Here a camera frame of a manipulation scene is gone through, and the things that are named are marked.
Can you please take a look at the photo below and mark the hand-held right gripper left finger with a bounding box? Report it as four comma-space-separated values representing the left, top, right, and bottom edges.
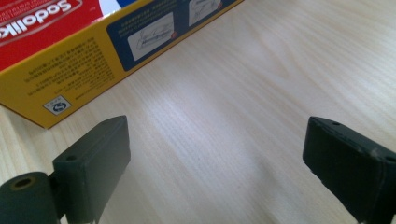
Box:
51, 115, 132, 224

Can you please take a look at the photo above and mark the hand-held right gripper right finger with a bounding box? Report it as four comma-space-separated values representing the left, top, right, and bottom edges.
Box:
302, 116, 396, 224

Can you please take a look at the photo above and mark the yellow and red cardboard box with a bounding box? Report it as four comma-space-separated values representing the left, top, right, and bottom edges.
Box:
0, 0, 245, 130

